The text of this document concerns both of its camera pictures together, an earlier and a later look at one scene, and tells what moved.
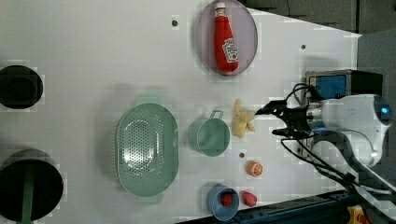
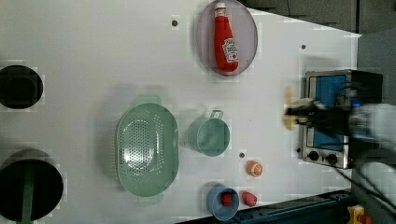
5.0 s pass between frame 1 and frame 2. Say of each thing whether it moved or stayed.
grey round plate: stayed
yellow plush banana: moved
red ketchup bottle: stayed
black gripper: moved
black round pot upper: stayed
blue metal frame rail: stayed
